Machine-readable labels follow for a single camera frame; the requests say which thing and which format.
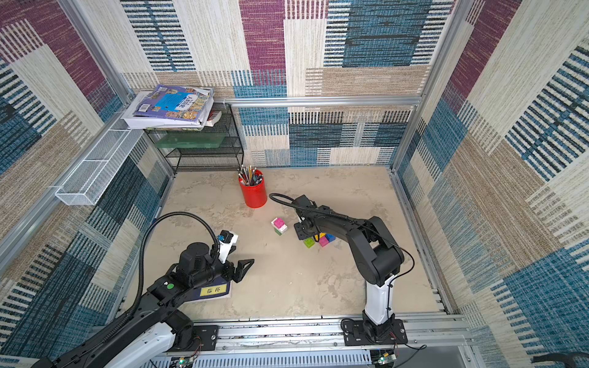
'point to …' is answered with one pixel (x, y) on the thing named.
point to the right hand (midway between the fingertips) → (310, 232)
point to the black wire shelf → (230, 157)
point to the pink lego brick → (278, 222)
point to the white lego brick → (282, 229)
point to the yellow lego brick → (322, 234)
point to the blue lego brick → (330, 237)
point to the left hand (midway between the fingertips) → (244, 254)
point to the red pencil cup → (255, 196)
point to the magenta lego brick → (323, 241)
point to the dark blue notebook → (218, 287)
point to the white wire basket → (85, 185)
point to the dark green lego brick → (278, 231)
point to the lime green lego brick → (309, 242)
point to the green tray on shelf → (189, 140)
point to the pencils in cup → (249, 176)
